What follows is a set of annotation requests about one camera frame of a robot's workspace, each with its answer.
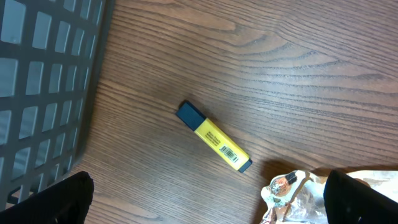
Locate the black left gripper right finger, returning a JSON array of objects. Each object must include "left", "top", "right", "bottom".
[{"left": 323, "top": 170, "right": 397, "bottom": 224}]

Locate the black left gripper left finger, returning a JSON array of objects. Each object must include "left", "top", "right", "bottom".
[{"left": 1, "top": 171, "right": 94, "bottom": 224}]

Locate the brown white snack pouch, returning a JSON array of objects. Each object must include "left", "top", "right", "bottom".
[{"left": 261, "top": 170, "right": 397, "bottom": 223}]

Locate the grey plastic mesh basket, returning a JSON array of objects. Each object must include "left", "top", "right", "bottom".
[{"left": 1, "top": 0, "right": 115, "bottom": 210}]

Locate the yellow glue stick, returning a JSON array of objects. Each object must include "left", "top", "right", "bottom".
[{"left": 175, "top": 100, "right": 252, "bottom": 173}]

